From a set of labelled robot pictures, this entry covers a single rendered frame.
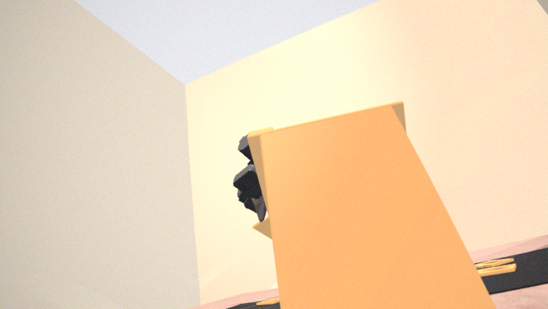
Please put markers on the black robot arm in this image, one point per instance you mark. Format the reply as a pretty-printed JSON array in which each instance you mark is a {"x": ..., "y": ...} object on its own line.
[{"x": 244, "y": 148}]

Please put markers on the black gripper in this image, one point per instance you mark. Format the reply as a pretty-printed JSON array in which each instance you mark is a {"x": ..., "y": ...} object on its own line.
[{"x": 247, "y": 181}]

